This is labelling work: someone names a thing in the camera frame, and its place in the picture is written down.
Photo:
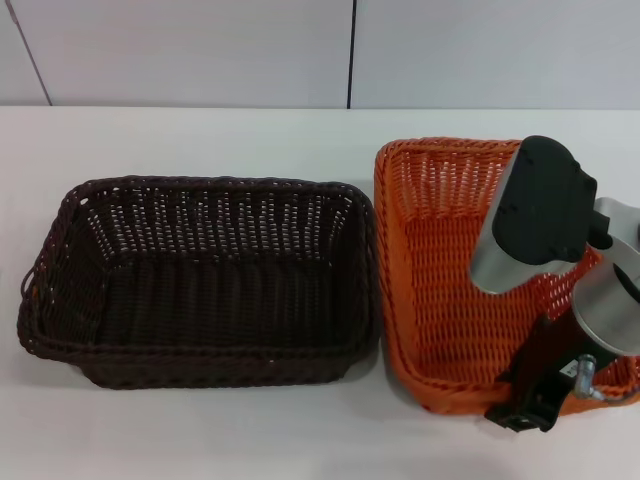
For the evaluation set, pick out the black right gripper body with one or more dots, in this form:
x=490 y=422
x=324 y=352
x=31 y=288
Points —
x=560 y=395

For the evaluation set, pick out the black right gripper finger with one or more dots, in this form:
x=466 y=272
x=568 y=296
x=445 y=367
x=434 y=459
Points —
x=535 y=360
x=515 y=412

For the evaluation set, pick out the dark brown woven basket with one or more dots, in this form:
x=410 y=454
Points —
x=220 y=300

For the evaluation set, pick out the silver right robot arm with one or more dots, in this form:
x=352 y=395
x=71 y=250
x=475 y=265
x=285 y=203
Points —
x=500 y=270

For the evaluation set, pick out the orange woven basket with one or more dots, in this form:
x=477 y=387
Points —
x=440 y=300

